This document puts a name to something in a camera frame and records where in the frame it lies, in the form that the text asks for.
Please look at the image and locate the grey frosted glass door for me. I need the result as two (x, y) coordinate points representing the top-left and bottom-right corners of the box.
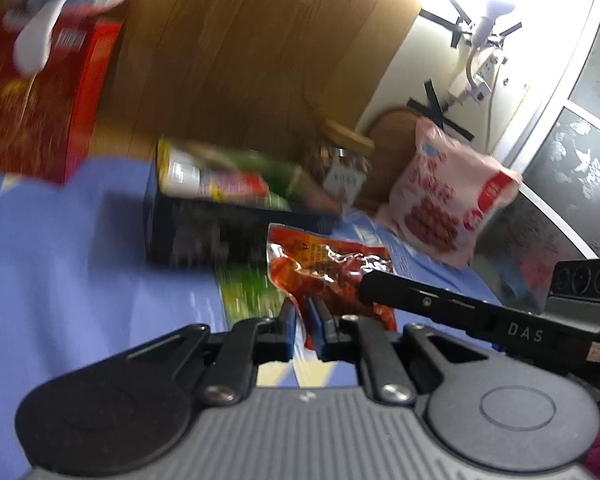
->
(495, 0), (600, 271)

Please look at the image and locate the small white bottle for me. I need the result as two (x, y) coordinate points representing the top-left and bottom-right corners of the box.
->
(157, 139), (204, 195)

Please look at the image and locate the red snack packet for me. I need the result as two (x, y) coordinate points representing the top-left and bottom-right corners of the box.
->
(266, 224), (398, 351)

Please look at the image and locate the pale green packet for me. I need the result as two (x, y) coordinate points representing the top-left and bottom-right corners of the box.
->
(214, 261), (292, 327)

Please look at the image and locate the blue printed cloth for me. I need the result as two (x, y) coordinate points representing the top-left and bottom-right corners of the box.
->
(0, 156), (546, 480)

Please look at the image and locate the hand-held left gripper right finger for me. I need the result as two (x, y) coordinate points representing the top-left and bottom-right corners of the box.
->
(306, 297), (492, 407)

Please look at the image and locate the bright green snack packet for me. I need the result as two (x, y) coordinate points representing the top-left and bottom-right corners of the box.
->
(220, 146), (307, 212)

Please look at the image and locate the red cardboard box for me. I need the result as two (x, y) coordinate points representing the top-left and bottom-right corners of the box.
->
(0, 9), (124, 187)

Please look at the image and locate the black tape cross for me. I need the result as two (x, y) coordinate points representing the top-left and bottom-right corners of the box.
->
(406, 79), (477, 142)
(421, 0), (525, 49)

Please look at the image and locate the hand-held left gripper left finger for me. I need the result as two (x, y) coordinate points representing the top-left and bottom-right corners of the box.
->
(107, 300), (298, 408)

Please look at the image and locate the black cardboard box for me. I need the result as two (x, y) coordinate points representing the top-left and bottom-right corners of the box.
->
(144, 157), (347, 267)

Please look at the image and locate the wooden board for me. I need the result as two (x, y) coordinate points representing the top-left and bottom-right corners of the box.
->
(89, 0), (424, 197)

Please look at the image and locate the pink flat box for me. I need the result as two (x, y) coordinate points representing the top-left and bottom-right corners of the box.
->
(202, 170), (270, 200)

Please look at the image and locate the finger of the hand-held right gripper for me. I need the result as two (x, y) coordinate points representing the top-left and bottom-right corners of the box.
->
(358, 270), (476, 333)

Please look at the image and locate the white power strip with plugs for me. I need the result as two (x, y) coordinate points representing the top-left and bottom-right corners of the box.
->
(447, 45), (507, 107)

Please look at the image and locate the pink snack bag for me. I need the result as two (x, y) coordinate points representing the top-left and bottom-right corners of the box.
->
(374, 116), (524, 269)

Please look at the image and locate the clear nut jar gold lid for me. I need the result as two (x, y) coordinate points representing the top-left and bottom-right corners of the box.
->
(301, 119), (377, 207)

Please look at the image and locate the white wall lamp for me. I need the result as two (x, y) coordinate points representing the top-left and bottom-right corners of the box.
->
(471, 0), (517, 47)

